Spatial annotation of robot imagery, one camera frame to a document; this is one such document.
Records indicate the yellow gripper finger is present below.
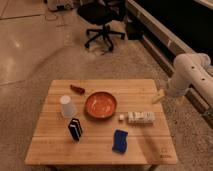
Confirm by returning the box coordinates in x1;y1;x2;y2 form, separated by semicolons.
152;89;165;104

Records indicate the white ceramic cup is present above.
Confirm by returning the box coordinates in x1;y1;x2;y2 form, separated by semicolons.
60;95;77;118

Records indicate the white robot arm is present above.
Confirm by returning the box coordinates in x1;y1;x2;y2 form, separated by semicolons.
151;53;213;107

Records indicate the black white striped eraser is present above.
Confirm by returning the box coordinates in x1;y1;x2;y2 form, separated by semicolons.
68;118;83;141

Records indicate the white box stack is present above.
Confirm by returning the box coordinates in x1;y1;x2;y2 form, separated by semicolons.
128;112;155;124

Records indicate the small white cube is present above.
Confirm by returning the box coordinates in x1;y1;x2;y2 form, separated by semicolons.
119;114;125;121

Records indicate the orange bowl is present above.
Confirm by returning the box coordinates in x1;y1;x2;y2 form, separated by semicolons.
85;91;117;119

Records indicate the blue sponge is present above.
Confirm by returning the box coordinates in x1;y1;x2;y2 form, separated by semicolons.
112;130;128;154

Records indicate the black box on floor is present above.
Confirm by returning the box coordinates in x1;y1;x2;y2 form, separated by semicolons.
125;22;144;40

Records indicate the wooden table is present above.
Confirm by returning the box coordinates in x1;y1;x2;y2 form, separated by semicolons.
25;79;177;165

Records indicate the black office chair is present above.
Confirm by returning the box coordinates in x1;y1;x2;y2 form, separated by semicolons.
77;0;125;52

